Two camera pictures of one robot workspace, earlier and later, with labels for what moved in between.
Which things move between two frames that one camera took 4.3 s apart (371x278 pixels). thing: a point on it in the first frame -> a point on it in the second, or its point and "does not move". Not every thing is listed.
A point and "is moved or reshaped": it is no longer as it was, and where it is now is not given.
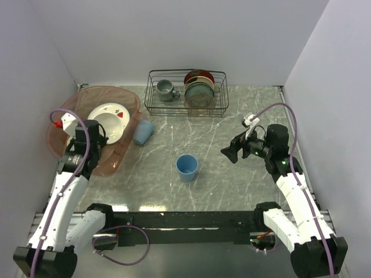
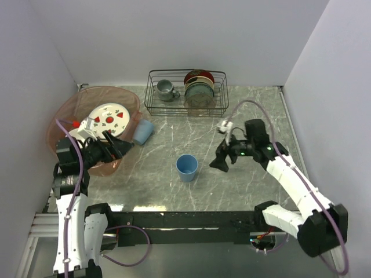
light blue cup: x=142 y=131 does not move
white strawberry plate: x=113 y=108 does not move
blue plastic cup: x=186 y=165 does not move
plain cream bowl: x=111 y=126 is moved or reshaped
